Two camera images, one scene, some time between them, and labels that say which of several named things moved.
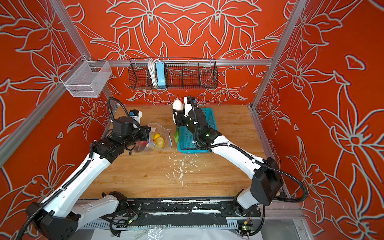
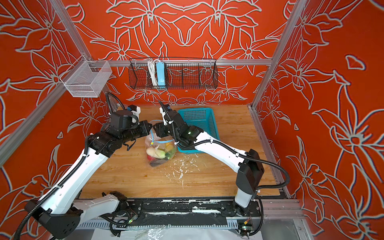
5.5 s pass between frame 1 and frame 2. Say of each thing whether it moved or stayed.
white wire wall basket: stayed
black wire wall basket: stayed
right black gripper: moved
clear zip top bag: moved
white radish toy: moved
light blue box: stayed
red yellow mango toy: moved
